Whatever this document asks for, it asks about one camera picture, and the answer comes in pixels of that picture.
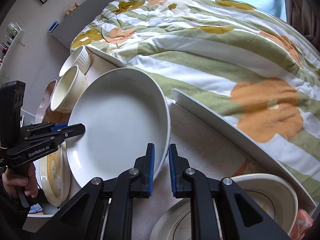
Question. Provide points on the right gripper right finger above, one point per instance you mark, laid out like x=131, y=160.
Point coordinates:
x=220, y=209

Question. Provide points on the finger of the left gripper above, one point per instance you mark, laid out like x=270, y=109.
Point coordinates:
x=42, y=128
x=53, y=139

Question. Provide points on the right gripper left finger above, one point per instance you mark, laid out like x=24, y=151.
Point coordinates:
x=102, y=209

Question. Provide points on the yellow duck plate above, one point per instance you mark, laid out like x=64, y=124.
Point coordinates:
x=55, y=176

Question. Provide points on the cream printed bowl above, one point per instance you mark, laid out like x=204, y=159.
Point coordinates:
x=68, y=90

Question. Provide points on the plain white deep plate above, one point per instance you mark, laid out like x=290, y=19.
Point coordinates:
x=123, y=111

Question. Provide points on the pink plastic tray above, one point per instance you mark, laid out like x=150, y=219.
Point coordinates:
x=45, y=102

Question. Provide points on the cream duck cap plate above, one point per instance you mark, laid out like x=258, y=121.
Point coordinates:
x=274, y=195

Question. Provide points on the person's left hand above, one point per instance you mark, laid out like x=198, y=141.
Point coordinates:
x=11, y=181

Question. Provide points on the white ribbed bowl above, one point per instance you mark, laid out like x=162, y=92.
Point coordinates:
x=79, y=57

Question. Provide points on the grey headboard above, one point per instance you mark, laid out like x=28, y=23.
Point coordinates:
x=71, y=26

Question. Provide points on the floral striped quilt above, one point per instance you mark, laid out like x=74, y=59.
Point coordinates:
x=249, y=67

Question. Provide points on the right brown curtain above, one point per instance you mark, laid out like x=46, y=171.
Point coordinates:
x=303, y=15

